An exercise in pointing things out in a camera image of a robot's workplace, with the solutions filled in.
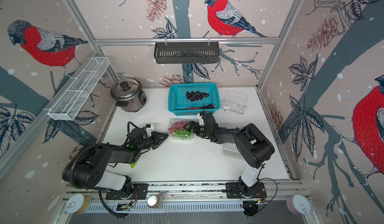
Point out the small silver round can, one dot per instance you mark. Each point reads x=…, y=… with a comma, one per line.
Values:
x=154, y=201

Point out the clear plastic clamshell container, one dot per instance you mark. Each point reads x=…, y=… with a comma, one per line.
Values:
x=175, y=120

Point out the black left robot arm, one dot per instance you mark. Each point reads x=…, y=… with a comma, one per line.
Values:
x=88, y=169

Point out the black hanging wire basket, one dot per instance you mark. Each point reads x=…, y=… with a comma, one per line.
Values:
x=187, y=53

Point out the dark purple grape bunch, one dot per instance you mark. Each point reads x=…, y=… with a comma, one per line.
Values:
x=196, y=96

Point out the green grape bunch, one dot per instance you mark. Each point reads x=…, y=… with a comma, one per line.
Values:
x=183, y=135

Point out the stainless steel rice cooker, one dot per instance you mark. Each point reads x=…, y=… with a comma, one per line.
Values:
x=129, y=95

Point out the teal plastic basket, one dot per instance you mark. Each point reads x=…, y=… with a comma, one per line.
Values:
x=178, y=103

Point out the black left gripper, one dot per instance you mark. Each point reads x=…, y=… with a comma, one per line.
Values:
x=156, y=137

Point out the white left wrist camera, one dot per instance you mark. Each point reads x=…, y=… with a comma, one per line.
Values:
x=149, y=127

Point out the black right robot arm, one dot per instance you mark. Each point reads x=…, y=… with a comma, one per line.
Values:
x=251, y=143

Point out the red grape bunch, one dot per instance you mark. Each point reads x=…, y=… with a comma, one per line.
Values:
x=177, y=126
x=192, y=107

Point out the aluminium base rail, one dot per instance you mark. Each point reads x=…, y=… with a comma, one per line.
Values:
x=186, y=197

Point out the white wire shelf basket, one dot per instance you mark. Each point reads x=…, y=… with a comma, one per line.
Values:
x=82, y=84

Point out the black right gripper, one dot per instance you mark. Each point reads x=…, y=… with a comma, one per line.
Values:
x=192, y=125

